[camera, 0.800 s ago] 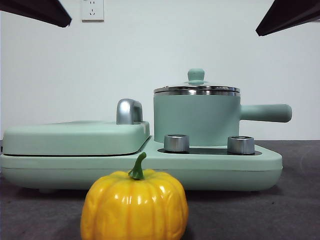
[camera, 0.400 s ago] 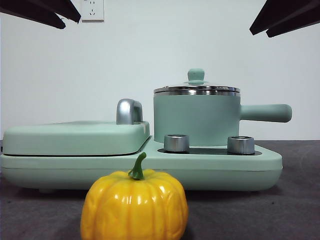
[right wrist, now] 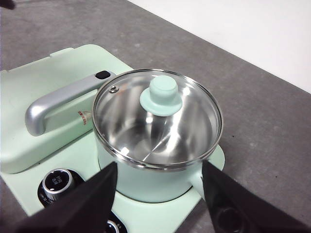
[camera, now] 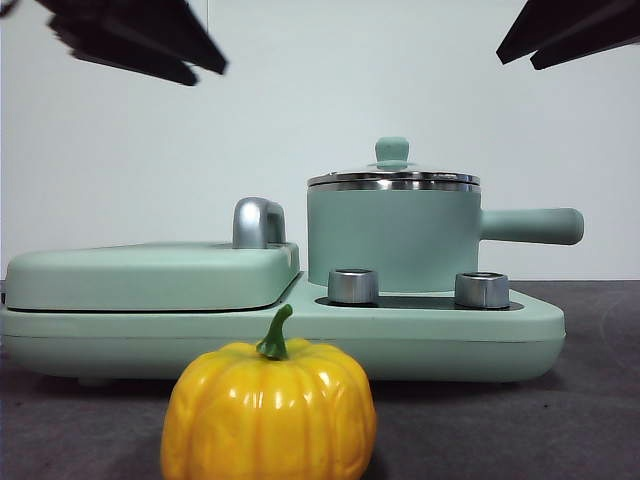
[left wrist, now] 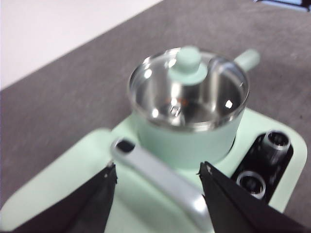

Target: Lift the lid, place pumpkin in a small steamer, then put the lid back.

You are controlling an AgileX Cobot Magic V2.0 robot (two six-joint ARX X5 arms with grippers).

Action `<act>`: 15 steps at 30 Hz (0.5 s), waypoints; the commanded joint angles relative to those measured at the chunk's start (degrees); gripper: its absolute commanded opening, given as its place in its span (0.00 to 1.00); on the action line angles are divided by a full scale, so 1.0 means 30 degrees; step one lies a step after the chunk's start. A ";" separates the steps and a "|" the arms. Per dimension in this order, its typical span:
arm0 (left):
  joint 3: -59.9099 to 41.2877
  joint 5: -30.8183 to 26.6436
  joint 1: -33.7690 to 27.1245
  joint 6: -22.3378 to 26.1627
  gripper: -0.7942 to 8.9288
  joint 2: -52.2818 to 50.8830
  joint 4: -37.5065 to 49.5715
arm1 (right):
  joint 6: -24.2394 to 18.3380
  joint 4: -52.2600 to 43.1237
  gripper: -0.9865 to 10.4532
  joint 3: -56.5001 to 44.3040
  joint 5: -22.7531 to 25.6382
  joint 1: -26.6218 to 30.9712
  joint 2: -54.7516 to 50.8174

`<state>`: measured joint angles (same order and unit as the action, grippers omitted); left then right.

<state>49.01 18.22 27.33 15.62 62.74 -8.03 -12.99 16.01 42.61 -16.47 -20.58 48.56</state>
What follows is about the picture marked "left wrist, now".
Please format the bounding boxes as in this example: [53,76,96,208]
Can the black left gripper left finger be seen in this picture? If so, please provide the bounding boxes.
[13,161,118,233]

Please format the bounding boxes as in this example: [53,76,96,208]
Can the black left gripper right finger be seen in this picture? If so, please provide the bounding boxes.
[196,161,311,233]

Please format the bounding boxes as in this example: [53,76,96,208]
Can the glass lid with green knob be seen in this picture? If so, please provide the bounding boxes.
[128,46,251,133]

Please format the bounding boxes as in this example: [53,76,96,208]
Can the silver control knob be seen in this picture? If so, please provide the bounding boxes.
[236,170,267,200]
[264,130,292,166]

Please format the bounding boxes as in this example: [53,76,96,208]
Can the mint green breakfast machine base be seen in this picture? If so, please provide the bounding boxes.
[0,106,309,233]

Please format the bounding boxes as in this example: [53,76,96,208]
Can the mint green pot with handle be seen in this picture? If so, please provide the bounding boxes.
[128,48,261,170]

